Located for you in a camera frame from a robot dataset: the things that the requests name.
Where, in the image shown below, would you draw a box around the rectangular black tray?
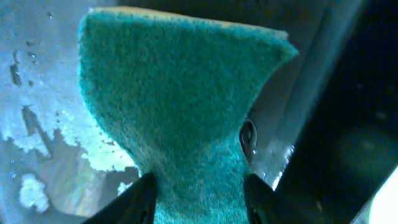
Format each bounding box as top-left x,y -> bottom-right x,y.
1,1 -> 397,223

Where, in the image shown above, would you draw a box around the green yellow sponge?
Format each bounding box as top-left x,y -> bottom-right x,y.
78,7 -> 298,223

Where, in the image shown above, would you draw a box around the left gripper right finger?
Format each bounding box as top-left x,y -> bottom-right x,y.
243,174 -> 299,224

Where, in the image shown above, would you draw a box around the round black tray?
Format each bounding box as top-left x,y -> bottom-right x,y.
349,164 -> 397,224

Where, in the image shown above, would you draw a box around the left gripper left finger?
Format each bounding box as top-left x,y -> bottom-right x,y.
82,172 -> 157,224

